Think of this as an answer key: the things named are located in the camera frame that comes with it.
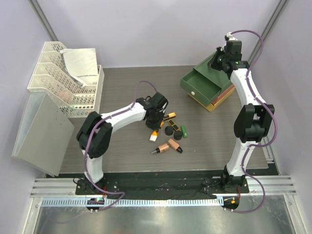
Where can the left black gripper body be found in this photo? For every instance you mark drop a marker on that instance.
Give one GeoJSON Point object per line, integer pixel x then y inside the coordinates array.
{"type": "Point", "coordinates": [155, 123]}

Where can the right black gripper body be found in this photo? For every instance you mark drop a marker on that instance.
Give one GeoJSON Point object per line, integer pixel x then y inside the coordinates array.
{"type": "Point", "coordinates": [217, 62]}

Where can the orange cosmetic tube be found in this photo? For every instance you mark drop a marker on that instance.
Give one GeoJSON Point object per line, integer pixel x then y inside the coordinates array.
{"type": "Point", "coordinates": [154, 134]}

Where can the red drawer box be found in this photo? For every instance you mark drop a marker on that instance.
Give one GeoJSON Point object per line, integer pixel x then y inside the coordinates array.
{"type": "Point", "coordinates": [224, 95]}

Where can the green top drawer box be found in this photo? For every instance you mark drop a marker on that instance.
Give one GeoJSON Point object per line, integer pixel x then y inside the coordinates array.
{"type": "Point", "coordinates": [204, 83]}

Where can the peach foundation bottle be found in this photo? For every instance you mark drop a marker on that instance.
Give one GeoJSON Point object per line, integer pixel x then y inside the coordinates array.
{"type": "Point", "coordinates": [173, 144]}

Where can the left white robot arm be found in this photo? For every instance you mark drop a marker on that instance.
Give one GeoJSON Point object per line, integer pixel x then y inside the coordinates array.
{"type": "Point", "coordinates": [95, 134]}

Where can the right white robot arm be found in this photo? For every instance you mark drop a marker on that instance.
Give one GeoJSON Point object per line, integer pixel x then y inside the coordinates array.
{"type": "Point", "coordinates": [253, 121]}

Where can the gold black lipstick upper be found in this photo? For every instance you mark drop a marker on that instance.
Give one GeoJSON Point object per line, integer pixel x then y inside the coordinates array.
{"type": "Point", "coordinates": [169, 116]}

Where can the gold black lipstick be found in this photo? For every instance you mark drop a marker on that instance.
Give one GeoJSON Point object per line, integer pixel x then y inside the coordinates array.
{"type": "Point", "coordinates": [169, 116]}
{"type": "Point", "coordinates": [173, 125]}

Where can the black round jar left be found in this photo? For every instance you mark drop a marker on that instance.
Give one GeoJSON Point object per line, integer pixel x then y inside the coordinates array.
{"type": "Point", "coordinates": [169, 130]}

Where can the black round jar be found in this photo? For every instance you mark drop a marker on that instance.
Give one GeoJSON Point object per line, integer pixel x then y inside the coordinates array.
{"type": "Point", "coordinates": [178, 135]}
{"type": "Point", "coordinates": [169, 130]}

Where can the gold black lipstick lower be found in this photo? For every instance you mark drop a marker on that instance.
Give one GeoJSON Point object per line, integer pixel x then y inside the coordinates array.
{"type": "Point", "coordinates": [173, 125]}

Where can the black round jar right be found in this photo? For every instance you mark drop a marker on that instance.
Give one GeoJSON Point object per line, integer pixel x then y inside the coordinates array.
{"type": "Point", "coordinates": [178, 135]}

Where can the yellow bottom drawer box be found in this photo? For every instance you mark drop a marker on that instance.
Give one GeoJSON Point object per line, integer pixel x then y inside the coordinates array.
{"type": "Point", "coordinates": [210, 107]}

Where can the white paper booklet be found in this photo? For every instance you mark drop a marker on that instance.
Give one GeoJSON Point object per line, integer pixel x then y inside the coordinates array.
{"type": "Point", "coordinates": [80, 65]}

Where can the white mesh file organizer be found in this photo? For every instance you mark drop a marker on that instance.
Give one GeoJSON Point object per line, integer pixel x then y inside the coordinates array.
{"type": "Point", "coordinates": [49, 76]}

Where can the grey metal bookend box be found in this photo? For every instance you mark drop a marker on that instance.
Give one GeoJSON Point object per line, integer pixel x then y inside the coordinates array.
{"type": "Point", "coordinates": [43, 135]}

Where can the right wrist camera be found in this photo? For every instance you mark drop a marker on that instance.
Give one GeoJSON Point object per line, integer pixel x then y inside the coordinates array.
{"type": "Point", "coordinates": [232, 48]}

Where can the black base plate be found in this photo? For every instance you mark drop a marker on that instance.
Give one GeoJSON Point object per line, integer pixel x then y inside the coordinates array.
{"type": "Point", "coordinates": [159, 184]}

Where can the white slotted cable duct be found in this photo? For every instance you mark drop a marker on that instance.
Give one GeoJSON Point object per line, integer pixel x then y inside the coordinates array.
{"type": "Point", "coordinates": [95, 202]}

